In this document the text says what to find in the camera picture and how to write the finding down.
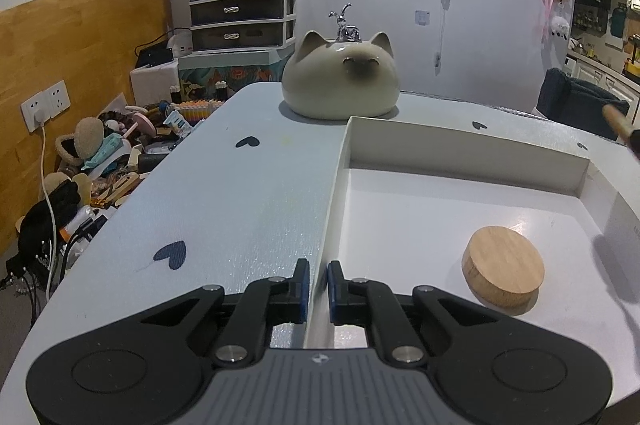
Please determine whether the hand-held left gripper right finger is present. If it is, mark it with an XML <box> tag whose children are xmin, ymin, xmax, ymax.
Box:
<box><xmin>326</xmin><ymin>260</ymin><xmax>501</xmax><ymax>366</ymax></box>

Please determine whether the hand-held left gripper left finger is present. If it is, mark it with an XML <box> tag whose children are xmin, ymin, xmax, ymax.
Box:
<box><xmin>141</xmin><ymin>258</ymin><xmax>309</xmax><ymax>368</ymax></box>

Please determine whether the white shallow tray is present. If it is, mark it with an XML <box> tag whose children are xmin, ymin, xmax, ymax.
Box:
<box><xmin>302</xmin><ymin>115</ymin><xmax>640</xmax><ymax>406</ymax></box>

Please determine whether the round wooden disc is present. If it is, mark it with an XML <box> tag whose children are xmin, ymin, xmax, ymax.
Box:
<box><xmin>461</xmin><ymin>226</ymin><xmax>546</xmax><ymax>317</ymax></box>

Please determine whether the cat-shaped ceramic ornament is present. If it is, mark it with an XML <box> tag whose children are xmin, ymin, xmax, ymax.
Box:
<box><xmin>281</xmin><ymin>30</ymin><xmax>402</xmax><ymax>122</ymax></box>

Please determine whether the printed storage box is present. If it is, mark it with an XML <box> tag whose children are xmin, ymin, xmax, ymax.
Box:
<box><xmin>177</xmin><ymin>50</ymin><xmax>296</xmax><ymax>103</ymax></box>

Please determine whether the pile of assorted clutter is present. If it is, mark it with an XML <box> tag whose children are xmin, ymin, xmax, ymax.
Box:
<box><xmin>15</xmin><ymin>92</ymin><xmax>231</xmax><ymax>301</ymax></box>

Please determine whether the black cloth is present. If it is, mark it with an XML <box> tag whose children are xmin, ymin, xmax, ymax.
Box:
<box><xmin>19</xmin><ymin>180</ymin><xmax>82</xmax><ymax>258</ymax></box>

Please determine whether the beige plush toy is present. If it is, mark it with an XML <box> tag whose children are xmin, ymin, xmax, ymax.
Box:
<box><xmin>75</xmin><ymin>117</ymin><xmax>105</xmax><ymax>158</ymax></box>

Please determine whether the silver balloon dog figurine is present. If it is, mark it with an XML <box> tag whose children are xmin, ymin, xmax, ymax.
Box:
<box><xmin>327</xmin><ymin>3</ymin><xmax>363</xmax><ymax>43</ymax></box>

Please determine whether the white small appliance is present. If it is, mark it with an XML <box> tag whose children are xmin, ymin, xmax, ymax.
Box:
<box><xmin>167</xmin><ymin>30</ymin><xmax>194</xmax><ymax>58</ymax></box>

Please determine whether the black box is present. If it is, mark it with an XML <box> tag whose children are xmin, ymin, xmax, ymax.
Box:
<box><xmin>135</xmin><ymin>45</ymin><xmax>173</xmax><ymax>68</ymax></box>

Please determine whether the white plastic drawer unit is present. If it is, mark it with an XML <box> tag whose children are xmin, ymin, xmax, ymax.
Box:
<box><xmin>187</xmin><ymin>0</ymin><xmax>298</xmax><ymax>53</ymax></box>

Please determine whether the dark chair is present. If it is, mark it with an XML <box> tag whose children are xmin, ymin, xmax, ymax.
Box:
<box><xmin>536</xmin><ymin>68</ymin><xmax>631</xmax><ymax>140</ymax></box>

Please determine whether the teal bag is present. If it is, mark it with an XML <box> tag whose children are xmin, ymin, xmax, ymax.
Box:
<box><xmin>609</xmin><ymin>5</ymin><xmax>627</xmax><ymax>38</ymax></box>

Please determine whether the white power cable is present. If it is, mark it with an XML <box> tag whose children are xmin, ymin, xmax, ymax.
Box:
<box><xmin>32</xmin><ymin>112</ymin><xmax>57</xmax><ymax>301</ymax></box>

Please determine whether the white wall socket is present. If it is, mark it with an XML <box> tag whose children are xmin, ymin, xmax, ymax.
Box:
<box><xmin>20</xmin><ymin>92</ymin><xmax>51</xmax><ymax>133</ymax></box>
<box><xmin>42</xmin><ymin>79</ymin><xmax>71</xmax><ymax>112</ymax></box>

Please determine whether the brown wooden handle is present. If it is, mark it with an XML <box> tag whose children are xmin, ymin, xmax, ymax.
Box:
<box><xmin>602</xmin><ymin>104</ymin><xmax>640</xmax><ymax>158</ymax></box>

